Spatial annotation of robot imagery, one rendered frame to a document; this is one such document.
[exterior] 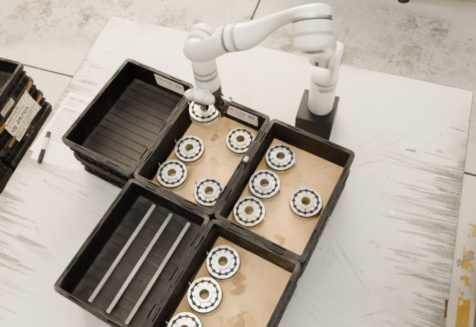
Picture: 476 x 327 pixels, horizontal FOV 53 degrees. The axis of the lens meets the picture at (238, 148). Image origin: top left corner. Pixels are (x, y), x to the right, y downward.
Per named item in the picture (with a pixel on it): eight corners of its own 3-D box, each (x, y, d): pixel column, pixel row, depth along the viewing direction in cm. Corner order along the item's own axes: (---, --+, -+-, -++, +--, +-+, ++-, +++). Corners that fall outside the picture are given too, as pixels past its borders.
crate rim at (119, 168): (129, 61, 178) (127, 56, 176) (197, 89, 169) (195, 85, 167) (61, 143, 162) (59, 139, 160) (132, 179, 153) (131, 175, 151)
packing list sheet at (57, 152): (66, 90, 199) (65, 90, 199) (115, 102, 194) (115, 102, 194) (25, 156, 184) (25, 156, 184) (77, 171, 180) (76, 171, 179)
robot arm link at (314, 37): (332, 49, 105) (336, 61, 129) (331, 5, 104) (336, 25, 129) (291, 52, 107) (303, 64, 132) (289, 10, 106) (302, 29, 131)
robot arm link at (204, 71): (199, 56, 139) (190, 79, 134) (190, 17, 126) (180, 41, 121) (222, 59, 137) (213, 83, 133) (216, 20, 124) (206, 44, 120)
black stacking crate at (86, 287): (140, 192, 161) (132, 177, 151) (215, 231, 153) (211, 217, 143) (67, 297, 145) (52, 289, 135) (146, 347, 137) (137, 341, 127)
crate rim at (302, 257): (302, 265, 136) (303, 262, 134) (212, 219, 145) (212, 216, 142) (355, 156, 152) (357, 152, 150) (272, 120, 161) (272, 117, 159)
